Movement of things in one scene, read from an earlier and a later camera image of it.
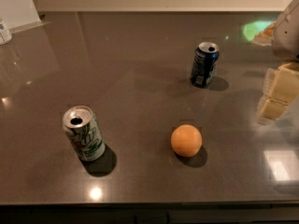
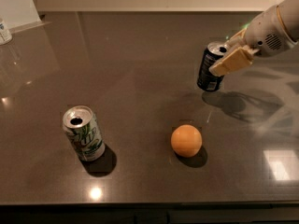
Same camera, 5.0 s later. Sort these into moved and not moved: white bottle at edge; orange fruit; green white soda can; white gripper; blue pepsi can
Moved: white gripper; blue pepsi can
Not moved: orange fruit; white bottle at edge; green white soda can
